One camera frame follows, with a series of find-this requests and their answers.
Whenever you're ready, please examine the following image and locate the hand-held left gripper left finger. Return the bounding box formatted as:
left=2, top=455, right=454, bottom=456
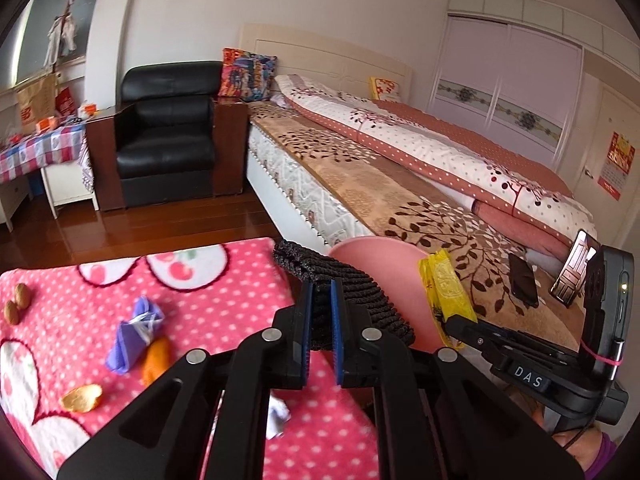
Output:
left=56, top=280, right=315, bottom=480

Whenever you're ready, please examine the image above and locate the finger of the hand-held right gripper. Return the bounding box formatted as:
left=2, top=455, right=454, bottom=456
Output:
left=444, top=314, right=582, bottom=367

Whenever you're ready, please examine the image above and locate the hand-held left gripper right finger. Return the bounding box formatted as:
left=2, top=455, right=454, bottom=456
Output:
left=330, top=277, right=586, bottom=480

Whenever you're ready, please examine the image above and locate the black foam net sleeve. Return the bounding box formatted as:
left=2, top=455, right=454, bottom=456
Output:
left=272, top=239, right=416, bottom=351

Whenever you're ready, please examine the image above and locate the yellow foil wrapper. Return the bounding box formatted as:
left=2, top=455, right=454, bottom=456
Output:
left=419, top=249, right=478, bottom=348

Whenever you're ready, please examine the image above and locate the pink plastic bin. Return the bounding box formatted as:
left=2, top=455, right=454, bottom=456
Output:
left=327, top=237, right=458, bottom=353

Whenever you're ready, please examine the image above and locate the person's right forearm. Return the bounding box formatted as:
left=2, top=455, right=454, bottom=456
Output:
left=550, top=425, right=626, bottom=480

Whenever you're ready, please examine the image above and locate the smartphone with lit screen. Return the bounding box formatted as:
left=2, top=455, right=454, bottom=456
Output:
left=549, top=229, right=601, bottom=307

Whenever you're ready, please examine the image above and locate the black smartphone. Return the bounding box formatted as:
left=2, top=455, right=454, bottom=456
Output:
left=507, top=253, right=540, bottom=309

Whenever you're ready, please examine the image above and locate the pink dotted printed blanket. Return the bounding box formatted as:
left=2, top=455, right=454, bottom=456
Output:
left=0, top=237, right=381, bottom=480

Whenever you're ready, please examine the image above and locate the white bed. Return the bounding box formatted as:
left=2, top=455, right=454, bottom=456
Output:
left=237, top=22, right=601, bottom=321

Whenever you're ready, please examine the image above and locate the brown leaf-pattern bedspread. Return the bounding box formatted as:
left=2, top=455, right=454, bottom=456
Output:
left=248, top=101, right=591, bottom=356

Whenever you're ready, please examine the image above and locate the purple wrapper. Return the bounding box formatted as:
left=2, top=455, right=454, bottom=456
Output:
left=105, top=296, right=165, bottom=373

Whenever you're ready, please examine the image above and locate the white and pink dotted quilt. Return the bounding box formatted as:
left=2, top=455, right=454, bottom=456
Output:
left=274, top=74, right=598, bottom=261

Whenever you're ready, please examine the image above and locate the black leather armchair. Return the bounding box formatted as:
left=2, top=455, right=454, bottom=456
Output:
left=92, top=60, right=249, bottom=211

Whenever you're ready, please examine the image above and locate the yellow printed pillow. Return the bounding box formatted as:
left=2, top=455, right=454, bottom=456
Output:
left=369, top=76, right=403, bottom=102

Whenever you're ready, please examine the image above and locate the colourful printed pillow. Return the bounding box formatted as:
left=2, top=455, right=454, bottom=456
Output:
left=218, top=47, right=277, bottom=101

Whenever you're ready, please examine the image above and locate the white wardrobe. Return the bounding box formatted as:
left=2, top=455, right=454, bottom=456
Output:
left=430, top=0, right=640, bottom=161

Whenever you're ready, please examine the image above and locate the white desk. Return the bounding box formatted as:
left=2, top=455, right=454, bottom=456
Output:
left=0, top=160, right=100, bottom=233

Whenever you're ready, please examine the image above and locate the red shopping bag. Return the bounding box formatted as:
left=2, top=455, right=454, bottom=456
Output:
left=55, top=87, right=78, bottom=118

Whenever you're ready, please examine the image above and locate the brown paper bag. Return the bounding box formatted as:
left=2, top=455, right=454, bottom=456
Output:
left=15, top=74, right=57, bottom=133

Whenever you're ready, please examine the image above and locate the hanging white garment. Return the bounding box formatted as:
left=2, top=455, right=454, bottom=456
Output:
left=45, top=10, right=78, bottom=68

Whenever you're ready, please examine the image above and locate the wooden coat rack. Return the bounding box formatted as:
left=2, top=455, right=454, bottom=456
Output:
left=47, top=0, right=73, bottom=76

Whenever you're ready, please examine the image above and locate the large window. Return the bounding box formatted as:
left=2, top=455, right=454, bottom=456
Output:
left=0, top=0, right=111, bottom=91

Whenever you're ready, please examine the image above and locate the red wall calendar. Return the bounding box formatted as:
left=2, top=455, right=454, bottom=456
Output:
left=597, top=131, right=636, bottom=201

